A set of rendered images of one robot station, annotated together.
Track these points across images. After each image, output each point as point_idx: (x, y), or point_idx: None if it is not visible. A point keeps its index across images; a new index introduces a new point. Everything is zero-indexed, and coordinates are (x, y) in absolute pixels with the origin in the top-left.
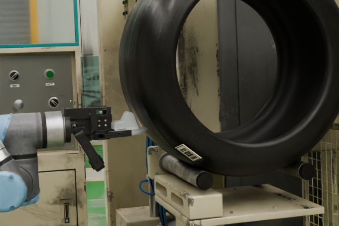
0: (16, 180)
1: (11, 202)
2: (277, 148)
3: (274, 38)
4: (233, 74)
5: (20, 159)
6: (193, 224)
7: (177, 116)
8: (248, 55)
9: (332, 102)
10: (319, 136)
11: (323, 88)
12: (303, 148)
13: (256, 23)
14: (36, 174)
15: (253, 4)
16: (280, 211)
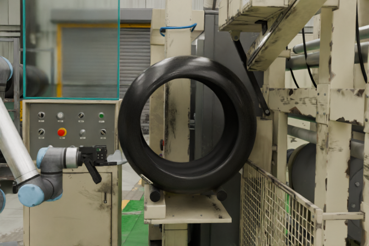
0: (35, 190)
1: (32, 202)
2: (201, 180)
3: (222, 107)
4: (210, 123)
5: (49, 174)
6: (146, 222)
7: (139, 157)
8: (220, 112)
9: (239, 154)
10: (231, 174)
11: (235, 145)
12: (219, 181)
13: None
14: (59, 183)
15: (209, 86)
16: (202, 218)
